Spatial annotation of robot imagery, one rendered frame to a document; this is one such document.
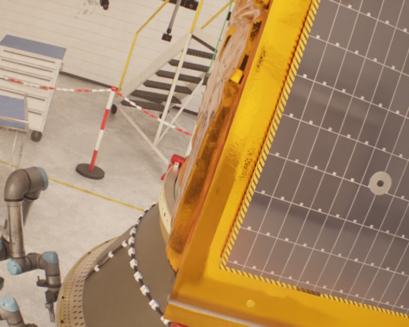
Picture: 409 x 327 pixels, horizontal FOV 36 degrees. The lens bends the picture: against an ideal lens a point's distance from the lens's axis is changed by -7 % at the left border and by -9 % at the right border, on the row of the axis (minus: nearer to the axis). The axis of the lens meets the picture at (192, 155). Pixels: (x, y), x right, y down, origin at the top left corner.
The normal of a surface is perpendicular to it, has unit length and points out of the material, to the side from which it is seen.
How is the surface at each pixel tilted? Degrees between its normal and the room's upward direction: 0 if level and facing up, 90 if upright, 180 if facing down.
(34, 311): 0
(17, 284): 0
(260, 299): 95
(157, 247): 62
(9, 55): 90
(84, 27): 90
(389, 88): 90
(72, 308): 43
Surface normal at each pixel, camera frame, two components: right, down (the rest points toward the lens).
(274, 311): -0.10, 0.36
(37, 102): 0.11, 0.36
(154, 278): -0.65, -0.55
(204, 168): -0.68, -0.02
